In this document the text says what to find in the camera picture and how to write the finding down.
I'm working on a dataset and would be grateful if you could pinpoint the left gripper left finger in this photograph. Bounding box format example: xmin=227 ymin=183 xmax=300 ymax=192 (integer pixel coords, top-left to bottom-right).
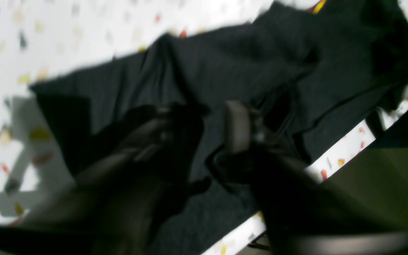
xmin=0 ymin=104 xmax=208 ymax=255

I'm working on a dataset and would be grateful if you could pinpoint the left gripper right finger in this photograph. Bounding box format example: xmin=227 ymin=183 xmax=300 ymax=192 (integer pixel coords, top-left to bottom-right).
xmin=210 ymin=101 xmax=408 ymax=255

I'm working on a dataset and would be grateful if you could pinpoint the black T-shirt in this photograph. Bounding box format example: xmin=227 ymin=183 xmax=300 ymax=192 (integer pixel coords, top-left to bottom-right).
xmin=29 ymin=0 xmax=408 ymax=255

